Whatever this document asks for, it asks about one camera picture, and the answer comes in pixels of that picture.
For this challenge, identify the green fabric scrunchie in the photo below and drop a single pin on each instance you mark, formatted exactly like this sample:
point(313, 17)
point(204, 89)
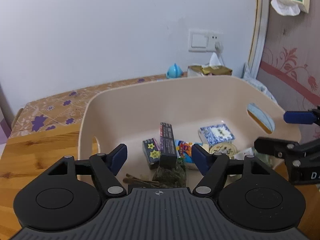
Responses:
point(266, 159)

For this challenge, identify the black star pattern box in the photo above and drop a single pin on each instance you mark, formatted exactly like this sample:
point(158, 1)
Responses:
point(152, 152)

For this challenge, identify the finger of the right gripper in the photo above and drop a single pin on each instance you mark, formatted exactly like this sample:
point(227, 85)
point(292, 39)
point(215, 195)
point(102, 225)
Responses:
point(290, 151)
point(308, 117)

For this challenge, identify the blue toy figure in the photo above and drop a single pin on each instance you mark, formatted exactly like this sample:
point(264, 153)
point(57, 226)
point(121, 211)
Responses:
point(174, 72)

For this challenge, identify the white wall switch socket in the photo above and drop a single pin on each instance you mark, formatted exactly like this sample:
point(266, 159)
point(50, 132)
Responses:
point(203, 41)

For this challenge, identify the green dried herb bag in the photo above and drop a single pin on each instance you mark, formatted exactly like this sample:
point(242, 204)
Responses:
point(171, 178)

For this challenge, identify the white small cardboard box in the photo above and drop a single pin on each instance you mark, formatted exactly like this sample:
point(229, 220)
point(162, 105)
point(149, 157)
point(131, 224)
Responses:
point(241, 155)

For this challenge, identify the beige plastic storage bin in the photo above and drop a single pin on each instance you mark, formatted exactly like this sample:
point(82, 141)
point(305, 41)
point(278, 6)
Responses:
point(129, 115)

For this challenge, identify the round cream tin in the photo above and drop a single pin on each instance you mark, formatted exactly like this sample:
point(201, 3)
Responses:
point(224, 148)

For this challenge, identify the gold tissue box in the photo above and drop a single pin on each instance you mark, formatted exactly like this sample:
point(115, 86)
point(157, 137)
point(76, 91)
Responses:
point(214, 67)

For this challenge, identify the long dark printed box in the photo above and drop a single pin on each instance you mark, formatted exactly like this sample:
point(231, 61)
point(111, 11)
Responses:
point(168, 155)

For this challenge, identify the floral patterned side cabinet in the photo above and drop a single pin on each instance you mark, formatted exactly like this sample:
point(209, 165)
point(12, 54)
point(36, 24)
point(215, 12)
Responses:
point(64, 109)

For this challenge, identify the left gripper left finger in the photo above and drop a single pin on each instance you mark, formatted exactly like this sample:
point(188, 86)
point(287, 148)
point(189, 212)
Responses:
point(105, 167)

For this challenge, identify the blue white porcelain pattern box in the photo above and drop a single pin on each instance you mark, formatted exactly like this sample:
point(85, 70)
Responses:
point(216, 134)

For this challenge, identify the colourful cartoon tin box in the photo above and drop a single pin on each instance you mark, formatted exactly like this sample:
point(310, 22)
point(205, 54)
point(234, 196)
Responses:
point(184, 149)

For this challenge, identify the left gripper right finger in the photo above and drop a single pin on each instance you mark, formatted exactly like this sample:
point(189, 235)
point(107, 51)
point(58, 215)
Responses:
point(213, 167)

